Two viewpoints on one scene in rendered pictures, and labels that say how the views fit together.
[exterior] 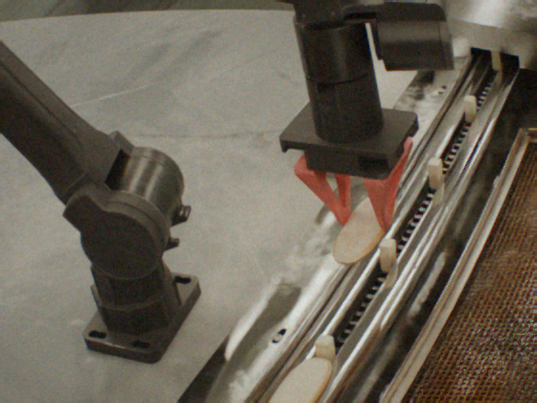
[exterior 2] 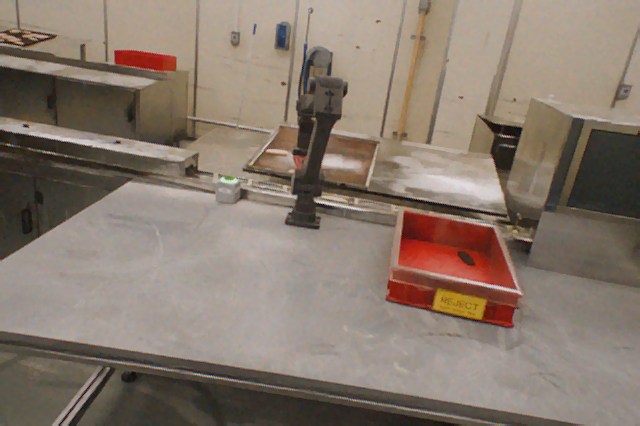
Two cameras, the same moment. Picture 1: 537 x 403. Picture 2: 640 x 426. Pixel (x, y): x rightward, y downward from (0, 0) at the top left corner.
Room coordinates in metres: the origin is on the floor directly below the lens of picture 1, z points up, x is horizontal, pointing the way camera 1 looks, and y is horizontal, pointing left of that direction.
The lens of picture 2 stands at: (1.43, 1.58, 1.44)
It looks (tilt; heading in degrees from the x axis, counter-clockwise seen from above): 20 degrees down; 245
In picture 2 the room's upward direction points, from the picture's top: 8 degrees clockwise
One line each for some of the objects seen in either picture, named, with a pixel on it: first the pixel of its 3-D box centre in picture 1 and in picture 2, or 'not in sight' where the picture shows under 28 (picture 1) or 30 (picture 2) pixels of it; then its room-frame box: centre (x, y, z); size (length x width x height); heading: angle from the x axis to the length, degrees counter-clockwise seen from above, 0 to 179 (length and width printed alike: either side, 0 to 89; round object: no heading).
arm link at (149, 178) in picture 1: (135, 220); (304, 188); (0.81, 0.12, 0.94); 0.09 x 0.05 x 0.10; 75
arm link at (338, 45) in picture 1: (340, 40); (306, 125); (0.75, -0.08, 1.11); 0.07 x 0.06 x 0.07; 75
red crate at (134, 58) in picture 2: not in sight; (146, 60); (1.02, -3.88, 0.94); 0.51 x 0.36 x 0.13; 151
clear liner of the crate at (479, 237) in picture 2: not in sight; (447, 258); (0.53, 0.56, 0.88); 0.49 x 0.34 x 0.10; 56
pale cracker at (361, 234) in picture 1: (365, 224); not in sight; (0.75, -0.08, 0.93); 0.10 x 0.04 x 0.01; 147
